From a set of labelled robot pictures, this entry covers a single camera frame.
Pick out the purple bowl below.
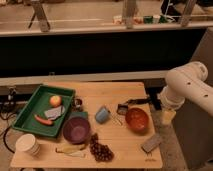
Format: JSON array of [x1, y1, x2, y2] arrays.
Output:
[[63, 117, 91, 144]]

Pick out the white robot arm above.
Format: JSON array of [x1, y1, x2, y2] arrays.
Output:
[[159, 61, 213, 125]]

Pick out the orange bowl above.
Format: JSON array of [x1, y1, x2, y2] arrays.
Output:
[[125, 108, 149, 134]]

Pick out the small black box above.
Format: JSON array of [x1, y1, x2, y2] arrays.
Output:
[[117, 104, 128, 115]]

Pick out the blue cup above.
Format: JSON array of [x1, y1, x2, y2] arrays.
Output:
[[95, 106, 110, 124]]

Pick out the small dark metal cup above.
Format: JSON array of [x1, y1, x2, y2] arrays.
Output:
[[73, 98, 83, 111]]

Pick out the green sponge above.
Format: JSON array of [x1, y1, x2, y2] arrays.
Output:
[[69, 111, 88, 120]]

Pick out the red yellow apple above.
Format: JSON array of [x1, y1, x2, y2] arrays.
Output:
[[49, 95, 62, 107]]

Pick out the grey cloth in tray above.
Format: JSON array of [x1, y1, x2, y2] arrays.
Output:
[[44, 105, 65, 120]]

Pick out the bunch of dark grapes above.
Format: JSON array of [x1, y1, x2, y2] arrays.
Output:
[[89, 133, 114, 162]]

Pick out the green plastic tray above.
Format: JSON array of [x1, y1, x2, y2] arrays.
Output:
[[12, 85, 75, 138]]

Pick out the orange carrot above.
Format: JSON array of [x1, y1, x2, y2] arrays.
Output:
[[34, 115, 53, 126]]

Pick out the yellow banana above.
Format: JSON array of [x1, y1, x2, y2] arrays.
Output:
[[55, 144, 85, 157]]

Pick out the green can on shelf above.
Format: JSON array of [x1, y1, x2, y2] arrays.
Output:
[[143, 16, 153, 24]]

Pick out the white cup on shelf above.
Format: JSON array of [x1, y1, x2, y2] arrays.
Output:
[[153, 15, 161, 24]]

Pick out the black strap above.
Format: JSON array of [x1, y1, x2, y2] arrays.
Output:
[[124, 97, 151, 106]]

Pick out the black cables at left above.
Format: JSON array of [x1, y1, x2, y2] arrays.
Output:
[[0, 87, 22, 154]]

